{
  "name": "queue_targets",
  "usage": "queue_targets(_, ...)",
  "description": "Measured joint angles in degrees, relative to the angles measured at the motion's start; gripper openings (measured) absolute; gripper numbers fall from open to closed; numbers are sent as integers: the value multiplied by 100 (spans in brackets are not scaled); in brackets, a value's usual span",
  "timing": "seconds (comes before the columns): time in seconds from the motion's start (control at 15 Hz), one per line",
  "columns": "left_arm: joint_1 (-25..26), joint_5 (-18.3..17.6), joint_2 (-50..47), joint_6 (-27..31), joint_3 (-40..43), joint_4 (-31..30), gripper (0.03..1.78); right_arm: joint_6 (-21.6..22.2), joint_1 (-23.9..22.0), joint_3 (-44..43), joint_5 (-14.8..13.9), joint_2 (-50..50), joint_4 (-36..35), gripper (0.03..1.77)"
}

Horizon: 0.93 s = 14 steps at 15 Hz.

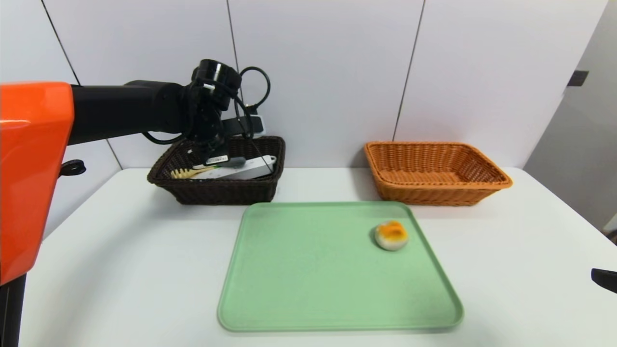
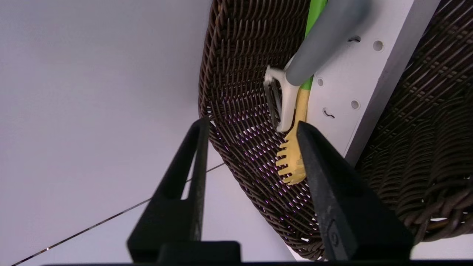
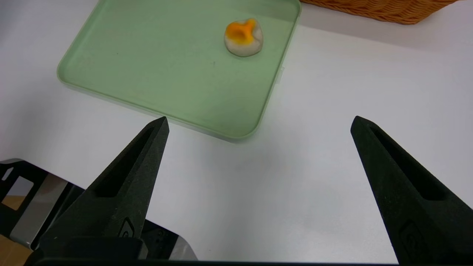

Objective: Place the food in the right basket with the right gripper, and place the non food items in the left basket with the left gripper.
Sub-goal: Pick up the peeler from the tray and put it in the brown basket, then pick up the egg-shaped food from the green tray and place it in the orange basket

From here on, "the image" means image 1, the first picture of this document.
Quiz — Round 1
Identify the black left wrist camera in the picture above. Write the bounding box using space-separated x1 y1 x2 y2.
223 115 267 138

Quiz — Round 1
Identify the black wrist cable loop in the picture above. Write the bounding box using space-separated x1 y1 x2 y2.
142 67 271 145

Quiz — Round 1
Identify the light green plastic tray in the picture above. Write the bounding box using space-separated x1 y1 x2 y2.
217 201 464 332

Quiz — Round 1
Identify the round bun with orange topping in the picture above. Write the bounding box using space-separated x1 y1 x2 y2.
375 221 409 252

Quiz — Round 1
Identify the orange wicker basket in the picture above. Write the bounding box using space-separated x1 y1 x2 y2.
364 141 513 207

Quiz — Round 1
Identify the dark brown wicker basket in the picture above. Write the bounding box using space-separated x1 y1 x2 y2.
147 136 286 205

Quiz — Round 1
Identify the yellow pasta spoon green handle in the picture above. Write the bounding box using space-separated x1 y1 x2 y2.
170 166 215 180

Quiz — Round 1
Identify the white power strip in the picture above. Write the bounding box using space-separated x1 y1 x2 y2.
193 155 278 181

